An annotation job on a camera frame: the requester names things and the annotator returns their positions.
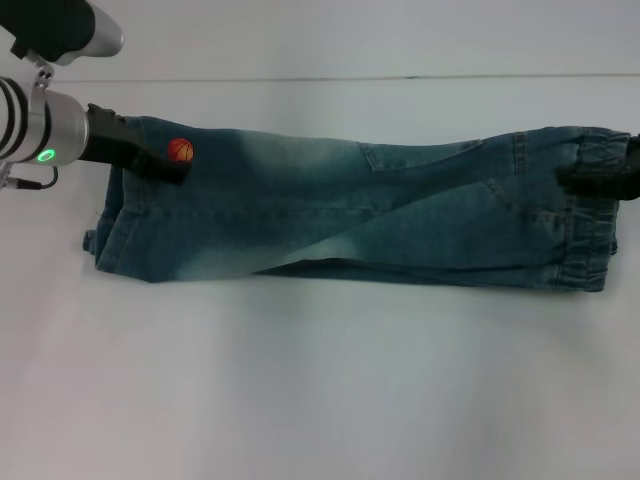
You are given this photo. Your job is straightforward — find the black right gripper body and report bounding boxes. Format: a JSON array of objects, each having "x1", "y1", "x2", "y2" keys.
[{"x1": 621, "y1": 131, "x2": 640, "y2": 202}]

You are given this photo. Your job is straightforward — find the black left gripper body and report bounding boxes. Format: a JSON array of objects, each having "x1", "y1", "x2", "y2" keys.
[{"x1": 78, "y1": 102, "x2": 147, "y2": 172}]

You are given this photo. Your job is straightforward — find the blue denim shorts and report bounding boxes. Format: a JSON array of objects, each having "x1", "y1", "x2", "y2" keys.
[{"x1": 82, "y1": 115, "x2": 632, "y2": 297}]

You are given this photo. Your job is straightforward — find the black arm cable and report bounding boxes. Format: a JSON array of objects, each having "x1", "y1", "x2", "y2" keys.
[{"x1": 8, "y1": 166, "x2": 59, "y2": 193}]

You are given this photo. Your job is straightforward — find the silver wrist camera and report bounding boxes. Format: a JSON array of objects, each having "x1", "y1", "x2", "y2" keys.
[{"x1": 0, "y1": 0, "x2": 125, "y2": 67}]

